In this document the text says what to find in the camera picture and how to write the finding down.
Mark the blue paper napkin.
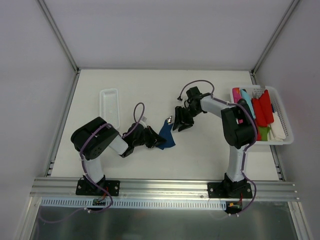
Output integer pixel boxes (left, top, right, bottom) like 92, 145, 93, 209
157, 118, 176, 150

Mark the silver spoon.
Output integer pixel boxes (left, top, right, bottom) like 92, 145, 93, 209
167, 115, 173, 125

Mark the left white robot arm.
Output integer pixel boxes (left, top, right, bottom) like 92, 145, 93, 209
70, 117, 167, 195

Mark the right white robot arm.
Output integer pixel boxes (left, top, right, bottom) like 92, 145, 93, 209
172, 86, 258, 198

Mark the pink rolled napkin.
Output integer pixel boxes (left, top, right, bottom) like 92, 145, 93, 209
232, 87, 242, 103

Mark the light blue rolled napkin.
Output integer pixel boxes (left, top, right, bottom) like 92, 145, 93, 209
240, 89, 256, 119

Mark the red rolled napkin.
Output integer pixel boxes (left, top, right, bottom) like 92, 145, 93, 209
259, 89, 274, 124
251, 98, 268, 127

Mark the green napkin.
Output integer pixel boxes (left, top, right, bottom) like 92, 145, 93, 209
257, 126, 271, 142

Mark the white napkin stack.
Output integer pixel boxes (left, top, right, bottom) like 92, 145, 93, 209
268, 112, 286, 142

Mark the small white utensil tray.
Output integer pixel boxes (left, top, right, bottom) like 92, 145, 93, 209
99, 88, 120, 129

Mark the large white basket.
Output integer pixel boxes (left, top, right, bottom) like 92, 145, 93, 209
230, 85, 294, 146

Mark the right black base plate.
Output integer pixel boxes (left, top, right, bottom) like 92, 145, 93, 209
207, 181, 253, 199

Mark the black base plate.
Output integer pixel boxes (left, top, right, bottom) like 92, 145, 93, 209
207, 181, 253, 199
75, 176, 121, 197

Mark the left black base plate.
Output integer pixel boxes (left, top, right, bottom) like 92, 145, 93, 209
75, 176, 121, 197

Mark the white slotted cable duct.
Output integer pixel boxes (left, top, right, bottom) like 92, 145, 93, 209
40, 197, 227, 211

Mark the aluminium mounting rail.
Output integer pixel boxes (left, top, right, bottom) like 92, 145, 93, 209
29, 177, 301, 202

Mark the left aluminium frame post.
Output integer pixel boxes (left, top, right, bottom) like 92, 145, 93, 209
37, 0, 80, 73

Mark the aluminium frame post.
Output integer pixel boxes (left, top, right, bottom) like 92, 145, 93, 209
251, 0, 301, 76
37, 0, 80, 73

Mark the right aluminium frame post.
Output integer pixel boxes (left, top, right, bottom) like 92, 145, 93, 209
251, 0, 301, 76

